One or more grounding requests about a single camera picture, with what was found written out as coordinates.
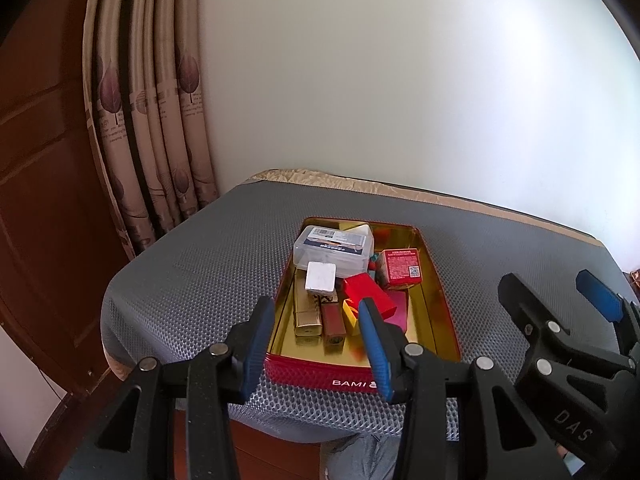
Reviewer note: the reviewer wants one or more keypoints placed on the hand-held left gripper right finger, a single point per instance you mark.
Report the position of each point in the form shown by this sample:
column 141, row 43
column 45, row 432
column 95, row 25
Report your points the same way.
column 377, row 355

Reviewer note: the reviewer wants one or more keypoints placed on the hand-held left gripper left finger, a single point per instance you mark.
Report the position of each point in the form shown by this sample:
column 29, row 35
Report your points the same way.
column 255, row 355

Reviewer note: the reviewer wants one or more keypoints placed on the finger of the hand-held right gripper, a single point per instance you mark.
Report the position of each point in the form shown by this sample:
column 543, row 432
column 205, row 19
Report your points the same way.
column 600, row 295
column 520, row 305

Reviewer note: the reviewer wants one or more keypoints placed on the pink eraser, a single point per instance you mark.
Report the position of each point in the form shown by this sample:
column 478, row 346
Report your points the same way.
column 399, row 310

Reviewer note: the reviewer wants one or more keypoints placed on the red plastic block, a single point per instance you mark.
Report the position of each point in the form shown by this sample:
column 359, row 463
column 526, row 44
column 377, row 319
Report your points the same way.
column 367, row 287

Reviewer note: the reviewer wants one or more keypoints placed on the red tin box gold interior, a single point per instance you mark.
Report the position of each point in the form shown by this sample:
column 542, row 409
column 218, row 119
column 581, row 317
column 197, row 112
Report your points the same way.
column 434, row 310

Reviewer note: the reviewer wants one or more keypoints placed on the small red carton box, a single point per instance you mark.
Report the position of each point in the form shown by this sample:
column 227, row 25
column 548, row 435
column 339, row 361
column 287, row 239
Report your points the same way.
column 400, row 269

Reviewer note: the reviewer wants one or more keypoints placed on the white eraser striped sleeve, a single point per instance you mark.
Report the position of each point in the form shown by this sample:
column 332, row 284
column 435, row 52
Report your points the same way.
column 320, row 277

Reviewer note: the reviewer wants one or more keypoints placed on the clear plastic box white label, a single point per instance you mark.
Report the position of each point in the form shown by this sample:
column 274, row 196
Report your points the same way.
column 330, row 252

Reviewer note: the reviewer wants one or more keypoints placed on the grey mesh-covered table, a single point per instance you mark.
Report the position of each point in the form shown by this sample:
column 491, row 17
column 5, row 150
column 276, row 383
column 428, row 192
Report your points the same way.
column 210, row 260

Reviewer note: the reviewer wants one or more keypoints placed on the person's grey trouser leg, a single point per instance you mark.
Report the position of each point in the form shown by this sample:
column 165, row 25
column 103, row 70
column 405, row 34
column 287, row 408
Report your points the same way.
column 360, row 460

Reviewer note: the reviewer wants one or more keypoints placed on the beige leaf print curtain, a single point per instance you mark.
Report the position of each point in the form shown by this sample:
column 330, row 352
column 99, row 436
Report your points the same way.
column 150, row 110

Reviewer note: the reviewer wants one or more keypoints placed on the brown wooden wardrobe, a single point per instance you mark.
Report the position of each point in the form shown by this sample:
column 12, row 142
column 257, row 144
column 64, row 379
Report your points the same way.
column 45, row 185

